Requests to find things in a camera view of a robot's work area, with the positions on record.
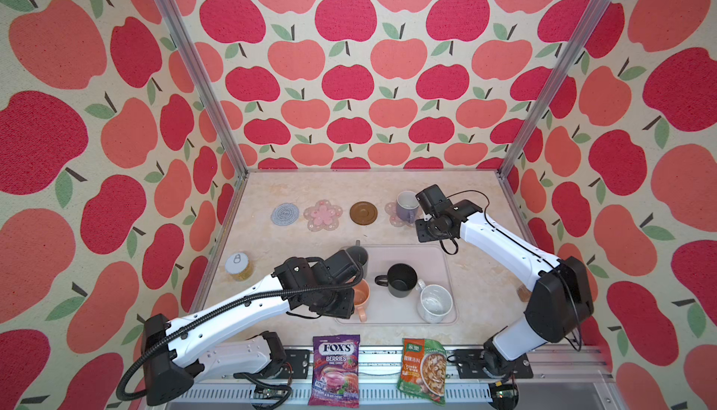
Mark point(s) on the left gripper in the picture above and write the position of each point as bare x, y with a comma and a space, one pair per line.
346, 311

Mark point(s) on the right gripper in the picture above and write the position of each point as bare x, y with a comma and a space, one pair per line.
419, 228

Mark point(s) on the orange mug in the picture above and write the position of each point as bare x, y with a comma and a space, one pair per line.
362, 295

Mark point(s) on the pink flower coaster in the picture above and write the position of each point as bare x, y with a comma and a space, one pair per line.
323, 216
394, 219

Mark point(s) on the brown wooden round coaster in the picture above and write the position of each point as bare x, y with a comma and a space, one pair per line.
363, 213

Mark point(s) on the grey woven round coaster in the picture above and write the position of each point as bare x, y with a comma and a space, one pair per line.
285, 214

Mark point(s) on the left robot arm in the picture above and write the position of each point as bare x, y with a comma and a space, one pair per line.
177, 353

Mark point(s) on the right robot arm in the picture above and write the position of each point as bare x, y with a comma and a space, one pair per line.
560, 296

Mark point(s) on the grey mug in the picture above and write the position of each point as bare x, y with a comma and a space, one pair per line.
359, 254

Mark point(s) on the black mug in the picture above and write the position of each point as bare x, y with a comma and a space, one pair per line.
400, 280

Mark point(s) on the purple Fox's candy bag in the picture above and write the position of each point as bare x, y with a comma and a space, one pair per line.
335, 373

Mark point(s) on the brown spice jar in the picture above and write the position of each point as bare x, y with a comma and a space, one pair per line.
524, 294

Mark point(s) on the green snack bag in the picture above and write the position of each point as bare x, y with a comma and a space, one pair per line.
423, 370

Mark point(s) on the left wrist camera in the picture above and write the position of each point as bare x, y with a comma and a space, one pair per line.
339, 268

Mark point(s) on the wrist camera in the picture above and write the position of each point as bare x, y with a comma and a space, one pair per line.
339, 268
433, 201

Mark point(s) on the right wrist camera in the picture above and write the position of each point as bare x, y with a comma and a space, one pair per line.
433, 201

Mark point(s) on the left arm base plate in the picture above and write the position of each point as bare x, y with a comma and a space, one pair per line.
297, 362

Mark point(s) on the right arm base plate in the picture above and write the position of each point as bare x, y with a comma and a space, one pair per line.
465, 362

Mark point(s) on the front aluminium frame rail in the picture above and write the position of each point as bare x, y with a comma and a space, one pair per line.
562, 380

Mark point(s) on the right aluminium frame post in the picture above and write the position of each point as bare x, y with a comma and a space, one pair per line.
589, 21

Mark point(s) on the aluminium frame post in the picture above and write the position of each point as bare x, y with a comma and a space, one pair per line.
589, 21
200, 78

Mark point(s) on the left aluminium frame post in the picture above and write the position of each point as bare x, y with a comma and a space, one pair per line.
200, 78

